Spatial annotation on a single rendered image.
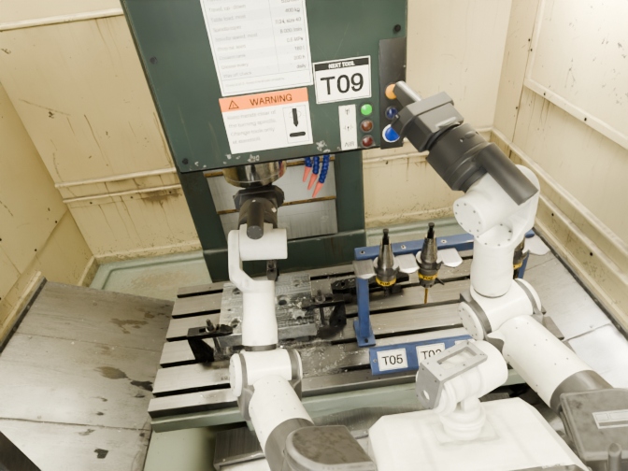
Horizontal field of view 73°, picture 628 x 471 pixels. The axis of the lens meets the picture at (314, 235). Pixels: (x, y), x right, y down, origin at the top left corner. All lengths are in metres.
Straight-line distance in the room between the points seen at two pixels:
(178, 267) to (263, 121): 1.57
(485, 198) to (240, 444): 1.02
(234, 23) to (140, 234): 1.66
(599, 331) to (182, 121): 1.34
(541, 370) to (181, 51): 0.78
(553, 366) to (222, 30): 0.75
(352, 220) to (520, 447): 1.25
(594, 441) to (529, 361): 0.16
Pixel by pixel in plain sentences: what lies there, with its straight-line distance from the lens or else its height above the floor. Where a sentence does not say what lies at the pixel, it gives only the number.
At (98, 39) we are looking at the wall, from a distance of 1.93.
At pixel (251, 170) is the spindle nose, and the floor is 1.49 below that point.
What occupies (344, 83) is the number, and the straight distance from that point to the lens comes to 0.79.
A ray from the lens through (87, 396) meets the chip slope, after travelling 1.72.
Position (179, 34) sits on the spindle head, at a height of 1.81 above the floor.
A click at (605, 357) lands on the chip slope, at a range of 1.56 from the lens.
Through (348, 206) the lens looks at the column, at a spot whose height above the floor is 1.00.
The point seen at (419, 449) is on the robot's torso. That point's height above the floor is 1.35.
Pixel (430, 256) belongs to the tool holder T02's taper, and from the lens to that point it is 1.08.
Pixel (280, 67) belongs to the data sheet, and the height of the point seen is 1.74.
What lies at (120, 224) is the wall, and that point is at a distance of 2.29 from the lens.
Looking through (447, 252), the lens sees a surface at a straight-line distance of 1.14.
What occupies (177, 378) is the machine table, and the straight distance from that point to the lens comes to 1.38.
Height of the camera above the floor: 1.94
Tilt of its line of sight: 37 degrees down
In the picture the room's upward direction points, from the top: 7 degrees counter-clockwise
